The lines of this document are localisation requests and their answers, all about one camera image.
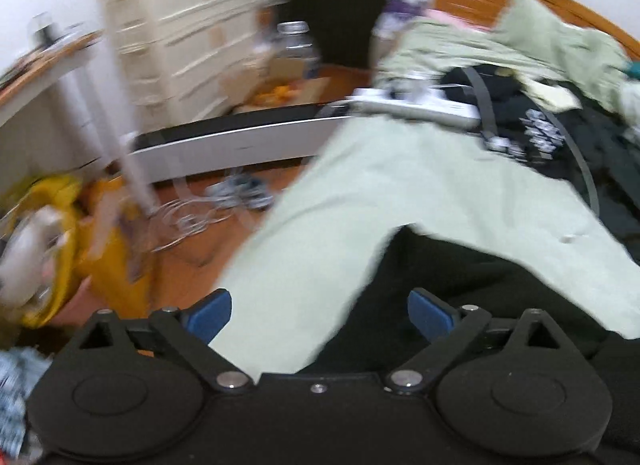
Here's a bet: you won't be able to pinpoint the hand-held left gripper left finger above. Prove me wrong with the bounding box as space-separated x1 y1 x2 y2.
80 288 255 392

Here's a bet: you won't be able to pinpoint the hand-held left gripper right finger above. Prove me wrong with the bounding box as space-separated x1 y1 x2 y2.
384 288 563 396

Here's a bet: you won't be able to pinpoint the black pants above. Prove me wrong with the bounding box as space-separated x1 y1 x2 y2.
299 222 640 381

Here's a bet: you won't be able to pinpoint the yellow paper bag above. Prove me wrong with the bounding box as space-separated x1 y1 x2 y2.
75 178 157 307

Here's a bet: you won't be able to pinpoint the light green bedsheet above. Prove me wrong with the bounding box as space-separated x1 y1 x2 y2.
210 112 640 377

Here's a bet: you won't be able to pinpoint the yellow plastic basin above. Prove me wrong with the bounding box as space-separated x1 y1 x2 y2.
0 178 85 330

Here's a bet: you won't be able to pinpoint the white round appliance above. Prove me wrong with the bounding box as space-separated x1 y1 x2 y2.
0 208 69 309

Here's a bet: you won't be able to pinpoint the white power strip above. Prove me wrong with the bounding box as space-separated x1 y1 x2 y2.
350 85 482 132

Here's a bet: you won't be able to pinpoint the black printed garment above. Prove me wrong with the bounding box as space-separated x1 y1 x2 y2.
440 65 640 266

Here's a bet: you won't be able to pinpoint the oranges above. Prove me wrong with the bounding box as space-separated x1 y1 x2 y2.
261 84 302 102

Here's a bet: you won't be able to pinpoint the cardboard box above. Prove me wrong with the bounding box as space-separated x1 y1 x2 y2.
220 58 333 115

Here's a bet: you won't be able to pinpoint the clear plastic water bottle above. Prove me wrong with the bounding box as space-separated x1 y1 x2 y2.
275 21 322 81

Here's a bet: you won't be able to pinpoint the white desk with wooden top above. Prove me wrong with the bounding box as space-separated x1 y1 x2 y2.
0 10 157 218

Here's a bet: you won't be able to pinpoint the cream drawer cabinet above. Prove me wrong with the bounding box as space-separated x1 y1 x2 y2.
97 0 281 118

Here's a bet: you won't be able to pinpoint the pink cloth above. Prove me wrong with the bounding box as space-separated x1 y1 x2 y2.
427 8 482 30

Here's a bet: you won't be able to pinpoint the crumpled light green blanket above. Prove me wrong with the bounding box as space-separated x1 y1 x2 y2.
375 0 632 116

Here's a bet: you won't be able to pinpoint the purple packet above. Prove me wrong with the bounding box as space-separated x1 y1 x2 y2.
385 0 431 19

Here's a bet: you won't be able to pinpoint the white cables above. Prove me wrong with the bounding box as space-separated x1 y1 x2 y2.
150 175 275 255

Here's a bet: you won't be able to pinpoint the grey strap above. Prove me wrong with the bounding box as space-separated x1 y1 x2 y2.
462 68 601 216

